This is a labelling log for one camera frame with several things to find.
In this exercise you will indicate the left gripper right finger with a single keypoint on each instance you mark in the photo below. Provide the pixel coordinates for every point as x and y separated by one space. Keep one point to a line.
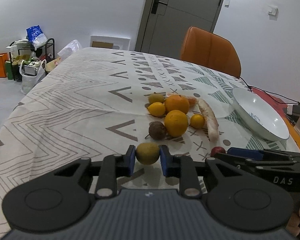
183 168

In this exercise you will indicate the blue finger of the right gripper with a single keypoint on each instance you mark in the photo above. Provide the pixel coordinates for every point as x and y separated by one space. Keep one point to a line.
245 153

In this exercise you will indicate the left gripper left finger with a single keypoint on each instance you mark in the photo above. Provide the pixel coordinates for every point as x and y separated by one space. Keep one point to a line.
111 168

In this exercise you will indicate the green kiwi fruit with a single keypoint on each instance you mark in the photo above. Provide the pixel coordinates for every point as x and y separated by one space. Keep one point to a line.
147 153

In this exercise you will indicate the small red plum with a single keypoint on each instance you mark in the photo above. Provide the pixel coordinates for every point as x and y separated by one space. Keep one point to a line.
217 149

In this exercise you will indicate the dark purple passion fruit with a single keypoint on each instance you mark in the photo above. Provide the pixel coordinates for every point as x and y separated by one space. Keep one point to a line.
157 130

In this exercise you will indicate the large orange front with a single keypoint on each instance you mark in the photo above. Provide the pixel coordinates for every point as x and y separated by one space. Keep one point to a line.
176 123

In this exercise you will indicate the large orange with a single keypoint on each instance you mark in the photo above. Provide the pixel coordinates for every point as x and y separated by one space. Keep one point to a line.
177 102
176 123

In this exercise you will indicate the long peeled pomelo segment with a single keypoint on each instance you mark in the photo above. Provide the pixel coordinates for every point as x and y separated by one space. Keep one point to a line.
211 121

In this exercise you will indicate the person right hand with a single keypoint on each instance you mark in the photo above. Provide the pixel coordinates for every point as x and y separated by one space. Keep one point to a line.
293 224

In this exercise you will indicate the white ceramic bowl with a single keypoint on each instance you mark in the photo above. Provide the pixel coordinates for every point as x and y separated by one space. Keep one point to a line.
259 116

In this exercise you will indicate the small yellow citrus right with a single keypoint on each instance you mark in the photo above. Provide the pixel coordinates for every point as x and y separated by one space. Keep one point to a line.
197 121

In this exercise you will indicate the small yellow citrus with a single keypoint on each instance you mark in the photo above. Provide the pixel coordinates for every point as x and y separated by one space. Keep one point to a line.
197 121
157 109

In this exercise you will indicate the red orange table mat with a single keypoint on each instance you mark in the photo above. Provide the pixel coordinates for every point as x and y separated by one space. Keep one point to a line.
280 107

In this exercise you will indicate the small yellow citrus left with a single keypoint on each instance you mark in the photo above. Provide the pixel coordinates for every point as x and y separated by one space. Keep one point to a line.
157 109

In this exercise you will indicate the large orange rear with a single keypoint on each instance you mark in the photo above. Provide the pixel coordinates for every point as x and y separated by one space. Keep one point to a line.
177 102

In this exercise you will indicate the orange peeled pomelo segment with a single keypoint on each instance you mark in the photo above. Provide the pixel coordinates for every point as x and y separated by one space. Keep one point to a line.
192 100

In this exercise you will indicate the patterned tablecloth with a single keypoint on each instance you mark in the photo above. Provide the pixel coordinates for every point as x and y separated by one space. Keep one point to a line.
94 104

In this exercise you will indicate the green kiwi rear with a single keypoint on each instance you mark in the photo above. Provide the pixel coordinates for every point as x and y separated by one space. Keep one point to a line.
156 97

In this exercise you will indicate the orange leather chair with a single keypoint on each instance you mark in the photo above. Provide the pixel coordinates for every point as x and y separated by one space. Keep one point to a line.
210 50

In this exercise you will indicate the white foam packaging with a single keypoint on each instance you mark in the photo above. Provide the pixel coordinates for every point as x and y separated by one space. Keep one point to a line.
109 42

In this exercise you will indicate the white plastic shopping bag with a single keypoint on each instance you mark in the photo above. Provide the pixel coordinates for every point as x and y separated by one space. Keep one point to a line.
31 74

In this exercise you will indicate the clear plastic bag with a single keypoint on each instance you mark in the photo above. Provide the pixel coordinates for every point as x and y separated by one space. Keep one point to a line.
69 49

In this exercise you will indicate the black metal shoe rack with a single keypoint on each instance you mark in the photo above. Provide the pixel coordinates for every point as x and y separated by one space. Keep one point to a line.
23 50

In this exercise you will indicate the blue white plastic bag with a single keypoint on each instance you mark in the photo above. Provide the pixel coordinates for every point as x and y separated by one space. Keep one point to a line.
36 37

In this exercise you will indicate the grey door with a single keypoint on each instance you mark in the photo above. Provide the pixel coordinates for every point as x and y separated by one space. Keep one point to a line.
163 33

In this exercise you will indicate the small white wall switch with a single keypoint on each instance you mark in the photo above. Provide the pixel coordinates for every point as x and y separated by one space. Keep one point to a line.
227 3

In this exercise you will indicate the black door handle lock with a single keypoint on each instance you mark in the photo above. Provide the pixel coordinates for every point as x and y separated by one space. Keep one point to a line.
155 5

